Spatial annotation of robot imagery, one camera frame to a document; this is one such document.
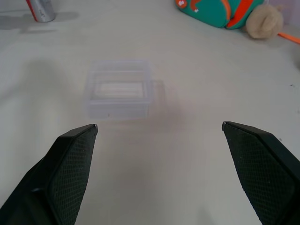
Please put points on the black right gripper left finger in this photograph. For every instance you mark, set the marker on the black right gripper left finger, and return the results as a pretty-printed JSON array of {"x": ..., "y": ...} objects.
[{"x": 61, "y": 173}]

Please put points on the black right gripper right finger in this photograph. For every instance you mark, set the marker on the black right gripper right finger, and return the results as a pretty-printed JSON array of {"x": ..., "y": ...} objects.
[{"x": 260, "y": 173}]

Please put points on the clear plastic box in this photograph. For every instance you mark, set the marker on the clear plastic box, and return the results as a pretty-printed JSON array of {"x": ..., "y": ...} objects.
[{"x": 119, "y": 90}]

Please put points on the orange stick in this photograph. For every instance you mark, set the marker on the orange stick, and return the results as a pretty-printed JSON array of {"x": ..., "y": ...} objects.
[{"x": 289, "y": 37}]

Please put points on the beige plush toy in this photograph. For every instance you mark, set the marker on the beige plush toy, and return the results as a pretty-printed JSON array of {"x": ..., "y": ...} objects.
[{"x": 263, "y": 22}]

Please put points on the silver and red can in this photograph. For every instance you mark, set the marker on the silver and red can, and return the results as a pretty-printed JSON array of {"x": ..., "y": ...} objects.
[{"x": 42, "y": 10}]

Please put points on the teal and orange pouch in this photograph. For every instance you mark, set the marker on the teal and orange pouch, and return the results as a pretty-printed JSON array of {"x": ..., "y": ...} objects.
[{"x": 211, "y": 11}]

